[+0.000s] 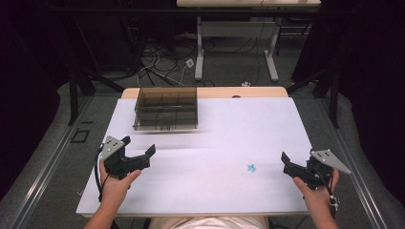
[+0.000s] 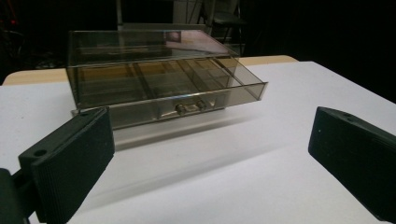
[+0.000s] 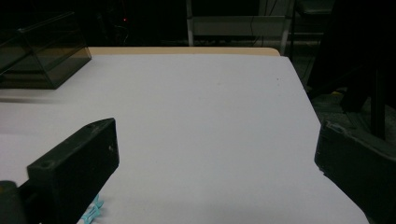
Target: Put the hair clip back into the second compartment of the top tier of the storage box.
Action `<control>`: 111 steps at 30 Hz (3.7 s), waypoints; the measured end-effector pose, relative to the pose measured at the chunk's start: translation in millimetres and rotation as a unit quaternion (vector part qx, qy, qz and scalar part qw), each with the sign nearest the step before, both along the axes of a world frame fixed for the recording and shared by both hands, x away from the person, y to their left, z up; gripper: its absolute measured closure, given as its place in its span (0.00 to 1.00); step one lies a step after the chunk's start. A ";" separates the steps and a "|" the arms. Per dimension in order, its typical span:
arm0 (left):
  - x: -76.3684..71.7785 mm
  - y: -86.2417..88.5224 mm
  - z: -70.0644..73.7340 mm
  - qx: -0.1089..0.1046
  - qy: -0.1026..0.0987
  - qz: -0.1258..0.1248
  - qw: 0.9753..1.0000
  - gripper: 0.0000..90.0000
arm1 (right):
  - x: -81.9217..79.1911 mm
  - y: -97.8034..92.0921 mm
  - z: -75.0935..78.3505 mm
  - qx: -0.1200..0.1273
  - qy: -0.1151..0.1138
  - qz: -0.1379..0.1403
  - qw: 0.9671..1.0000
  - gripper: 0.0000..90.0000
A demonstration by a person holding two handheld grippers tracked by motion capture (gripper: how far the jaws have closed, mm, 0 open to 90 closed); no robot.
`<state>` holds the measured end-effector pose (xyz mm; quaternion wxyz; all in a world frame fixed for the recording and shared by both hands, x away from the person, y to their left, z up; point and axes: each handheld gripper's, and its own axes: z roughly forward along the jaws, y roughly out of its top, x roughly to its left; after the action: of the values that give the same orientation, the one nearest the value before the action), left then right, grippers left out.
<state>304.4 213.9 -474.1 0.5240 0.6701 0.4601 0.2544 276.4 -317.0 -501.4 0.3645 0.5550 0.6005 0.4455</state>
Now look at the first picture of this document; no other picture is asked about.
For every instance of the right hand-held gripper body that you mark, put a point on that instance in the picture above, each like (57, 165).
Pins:
(313, 171)

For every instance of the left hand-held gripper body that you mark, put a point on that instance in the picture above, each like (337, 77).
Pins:
(122, 163)

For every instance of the person's left hand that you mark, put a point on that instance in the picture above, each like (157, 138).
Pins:
(116, 189)

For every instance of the person's right hand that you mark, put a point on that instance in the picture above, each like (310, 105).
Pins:
(315, 198)

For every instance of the small blue star-shaped piece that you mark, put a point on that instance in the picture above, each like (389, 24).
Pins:
(251, 168)

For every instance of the brown transparent compartment box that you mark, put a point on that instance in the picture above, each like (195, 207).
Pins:
(166, 108)

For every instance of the black metal stand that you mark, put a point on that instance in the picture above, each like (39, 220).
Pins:
(76, 92)
(324, 92)

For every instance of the small white floor connector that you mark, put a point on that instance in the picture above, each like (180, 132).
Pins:
(245, 84)

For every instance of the person's beige clothing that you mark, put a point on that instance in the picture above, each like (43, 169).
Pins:
(208, 223)

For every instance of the white power plug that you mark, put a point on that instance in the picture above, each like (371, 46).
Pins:
(189, 63)

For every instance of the white-legged desk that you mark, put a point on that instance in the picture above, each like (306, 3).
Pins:
(235, 28)

